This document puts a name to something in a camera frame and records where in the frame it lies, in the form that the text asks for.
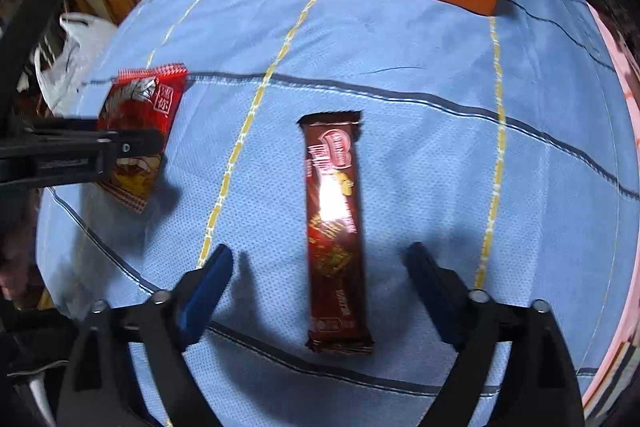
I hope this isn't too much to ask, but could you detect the dark brown wafer bar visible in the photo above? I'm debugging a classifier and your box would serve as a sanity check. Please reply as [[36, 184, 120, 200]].
[[296, 111, 375, 358]]

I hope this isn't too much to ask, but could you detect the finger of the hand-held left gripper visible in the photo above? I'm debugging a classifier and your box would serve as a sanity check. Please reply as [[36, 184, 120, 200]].
[[32, 117, 166, 185]]

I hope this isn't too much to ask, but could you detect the pink cloth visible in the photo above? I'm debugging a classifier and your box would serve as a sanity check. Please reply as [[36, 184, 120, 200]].
[[580, 2, 640, 427]]

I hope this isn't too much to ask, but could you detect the red striped snack packet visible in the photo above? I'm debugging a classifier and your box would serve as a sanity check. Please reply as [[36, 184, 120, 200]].
[[95, 63, 188, 214]]

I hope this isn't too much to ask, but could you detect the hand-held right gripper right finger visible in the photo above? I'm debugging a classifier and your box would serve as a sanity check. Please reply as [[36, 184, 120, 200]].
[[404, 243, 586, 427]]

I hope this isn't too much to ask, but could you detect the blue striped tablecloth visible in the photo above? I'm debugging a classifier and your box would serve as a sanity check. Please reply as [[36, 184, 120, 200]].
[[35, 0, 640, 427]]

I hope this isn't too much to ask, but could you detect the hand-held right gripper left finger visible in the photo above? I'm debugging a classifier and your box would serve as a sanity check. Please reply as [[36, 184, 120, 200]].
[[55, 244, 235, 427]]

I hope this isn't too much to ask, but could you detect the white plastic bag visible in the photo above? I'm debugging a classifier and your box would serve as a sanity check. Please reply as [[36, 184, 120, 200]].
[[34, 12, 118, 118]]

